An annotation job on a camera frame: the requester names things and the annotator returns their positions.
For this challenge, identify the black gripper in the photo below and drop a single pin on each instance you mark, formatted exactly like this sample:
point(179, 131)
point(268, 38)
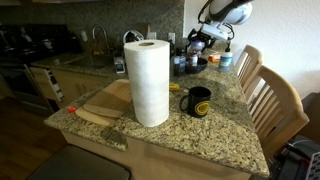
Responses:
point(201, 36)

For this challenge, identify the white pill bottle orange label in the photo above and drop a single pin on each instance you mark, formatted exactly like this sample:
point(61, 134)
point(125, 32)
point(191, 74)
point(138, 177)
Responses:
point(193, 60)

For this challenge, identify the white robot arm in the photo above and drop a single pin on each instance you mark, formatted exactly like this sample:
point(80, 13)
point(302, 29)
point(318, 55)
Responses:
point(233, 13)

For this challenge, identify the dark blue speckled bowl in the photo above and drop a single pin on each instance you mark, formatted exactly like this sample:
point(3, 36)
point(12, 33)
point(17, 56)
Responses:
point(200, 67)

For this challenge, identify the black pepper grinder bottle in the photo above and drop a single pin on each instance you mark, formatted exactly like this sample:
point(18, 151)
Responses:
point(179, 63)

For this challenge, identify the pump bottle blue label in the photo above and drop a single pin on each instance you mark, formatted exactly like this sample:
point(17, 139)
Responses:
point(225, 61)

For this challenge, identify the beige counter base cabinet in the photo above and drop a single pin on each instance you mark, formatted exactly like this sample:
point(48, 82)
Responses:
point(150, 160)

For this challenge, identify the orange packet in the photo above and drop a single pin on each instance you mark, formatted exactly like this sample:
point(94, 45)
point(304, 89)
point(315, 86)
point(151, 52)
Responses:
point(215, 57)

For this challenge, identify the yellow banana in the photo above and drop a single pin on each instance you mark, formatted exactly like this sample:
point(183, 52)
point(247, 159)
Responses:
point(174, 87)

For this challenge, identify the wooden chair back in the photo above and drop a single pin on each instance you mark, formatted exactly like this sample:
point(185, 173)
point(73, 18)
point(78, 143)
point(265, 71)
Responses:
point(250, 63)

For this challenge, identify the black mug yellow logo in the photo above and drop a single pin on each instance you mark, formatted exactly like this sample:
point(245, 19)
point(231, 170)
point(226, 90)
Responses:
point(198, 103)

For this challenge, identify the white paper towel roll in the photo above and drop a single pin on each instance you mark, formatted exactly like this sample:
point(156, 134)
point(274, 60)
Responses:
point(148, 83)

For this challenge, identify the black appliance white arc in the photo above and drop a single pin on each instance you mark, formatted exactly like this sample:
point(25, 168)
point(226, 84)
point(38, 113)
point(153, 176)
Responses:
point(133, 36)

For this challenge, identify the small white blue box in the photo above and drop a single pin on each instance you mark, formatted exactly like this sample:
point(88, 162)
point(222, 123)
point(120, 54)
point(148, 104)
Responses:
point(119, 65)

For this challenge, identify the chrome kitchen faucet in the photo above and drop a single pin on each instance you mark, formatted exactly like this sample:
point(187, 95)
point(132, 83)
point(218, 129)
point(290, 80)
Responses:
point(107, 41)

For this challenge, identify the light wooden chair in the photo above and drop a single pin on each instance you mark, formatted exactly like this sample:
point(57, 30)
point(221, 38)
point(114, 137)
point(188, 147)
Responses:
point(280, 106)

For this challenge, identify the wooden cutting board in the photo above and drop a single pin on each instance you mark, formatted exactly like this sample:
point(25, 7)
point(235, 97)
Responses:
point(106, 100)

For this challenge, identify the kitchen sink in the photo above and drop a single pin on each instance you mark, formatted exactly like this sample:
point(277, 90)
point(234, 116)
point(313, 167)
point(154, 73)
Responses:
point(90, 61)

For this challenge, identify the beige lower kitchen cabinet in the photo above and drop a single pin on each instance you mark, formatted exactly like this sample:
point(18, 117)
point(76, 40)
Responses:
point(83, 86)

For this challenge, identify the brown cardboard box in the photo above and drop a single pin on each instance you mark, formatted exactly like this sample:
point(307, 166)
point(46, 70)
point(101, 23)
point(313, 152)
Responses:
point(311, 116)

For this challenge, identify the small red cap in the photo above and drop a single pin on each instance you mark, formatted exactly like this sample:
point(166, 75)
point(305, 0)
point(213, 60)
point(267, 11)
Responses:
point(71, 109)

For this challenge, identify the black equipment bag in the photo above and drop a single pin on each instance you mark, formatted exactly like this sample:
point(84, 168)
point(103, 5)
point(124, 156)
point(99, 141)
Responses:
point(293, 160)

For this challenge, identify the open wooden drawer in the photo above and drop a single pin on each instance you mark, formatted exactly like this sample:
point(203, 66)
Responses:
point(50, 83)

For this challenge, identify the dark grey bin lid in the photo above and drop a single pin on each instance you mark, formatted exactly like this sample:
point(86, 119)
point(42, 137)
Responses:
point(80, 163)

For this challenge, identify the black kitchen stove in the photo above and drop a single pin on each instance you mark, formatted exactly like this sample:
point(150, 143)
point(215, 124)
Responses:
point(20, 43)

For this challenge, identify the white wall outlet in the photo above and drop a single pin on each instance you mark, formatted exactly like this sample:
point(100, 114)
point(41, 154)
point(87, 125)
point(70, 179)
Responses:
point(152, 35)
point(171, 37)

